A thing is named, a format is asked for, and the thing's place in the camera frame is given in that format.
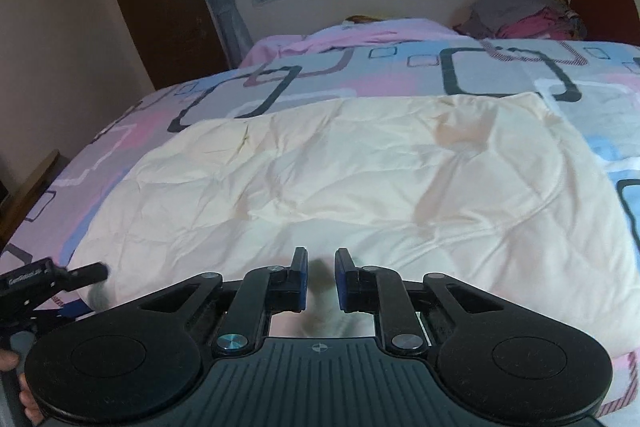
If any person's left hand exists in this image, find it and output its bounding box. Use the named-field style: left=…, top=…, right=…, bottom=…
left=0, top=350, right=45, bottom=424

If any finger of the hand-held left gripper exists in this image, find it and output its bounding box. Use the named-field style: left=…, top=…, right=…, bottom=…
left=62, top=262, right=109, bottom=292

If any bed with patterned sheet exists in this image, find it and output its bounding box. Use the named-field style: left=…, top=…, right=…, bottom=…
left=0, top=34, right=640, bottom=419

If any brown wooden door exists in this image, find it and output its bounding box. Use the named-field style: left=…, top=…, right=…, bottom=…
left=95, top=0, right=232, bottom=90

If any pile of folded clothes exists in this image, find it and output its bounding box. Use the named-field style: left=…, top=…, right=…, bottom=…
left=452, top=0, right=589, bottom=42

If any cream quilted jacket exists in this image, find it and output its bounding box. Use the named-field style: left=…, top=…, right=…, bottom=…
left=70, top=92, right=640, bottom=360

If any pink blanket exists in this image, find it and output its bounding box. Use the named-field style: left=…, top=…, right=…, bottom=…
left=240, top=16, right=467, bottom=68

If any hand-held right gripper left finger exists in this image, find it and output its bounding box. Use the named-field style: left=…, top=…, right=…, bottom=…
left=137, top=247, right=308, bottom=358

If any brown wooden cabinet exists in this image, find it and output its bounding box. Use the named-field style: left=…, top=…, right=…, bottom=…
left=0, top=149, right=72, bottom=249

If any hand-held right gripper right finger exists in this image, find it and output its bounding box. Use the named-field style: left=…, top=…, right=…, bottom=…
left=334, top=247, right=506, bottom=353

